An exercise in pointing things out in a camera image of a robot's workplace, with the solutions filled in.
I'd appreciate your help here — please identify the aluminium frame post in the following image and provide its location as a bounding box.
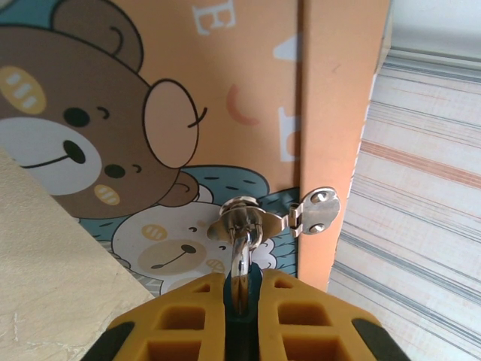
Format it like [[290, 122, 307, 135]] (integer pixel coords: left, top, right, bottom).
[[378, 22, 481, 65]]

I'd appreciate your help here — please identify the translucent corrugated side panel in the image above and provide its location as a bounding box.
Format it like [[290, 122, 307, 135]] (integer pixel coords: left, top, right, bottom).
[[325, 48, 481, 361]]

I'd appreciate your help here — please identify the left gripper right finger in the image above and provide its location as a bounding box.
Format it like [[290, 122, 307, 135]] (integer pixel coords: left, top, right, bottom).
[[257, 268, 409, 361]]

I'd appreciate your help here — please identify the silver hasp latch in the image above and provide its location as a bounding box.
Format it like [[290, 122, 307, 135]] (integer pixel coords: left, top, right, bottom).
[[206, 187, 341, 242]]

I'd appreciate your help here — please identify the orange cartoon bear box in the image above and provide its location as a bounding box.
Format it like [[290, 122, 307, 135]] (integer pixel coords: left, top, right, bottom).
[[0, 0, 394, 299]]

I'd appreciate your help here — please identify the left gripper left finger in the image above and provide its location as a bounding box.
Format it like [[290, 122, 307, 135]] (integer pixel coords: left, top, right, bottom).
[[85, 272, 228, 361]]

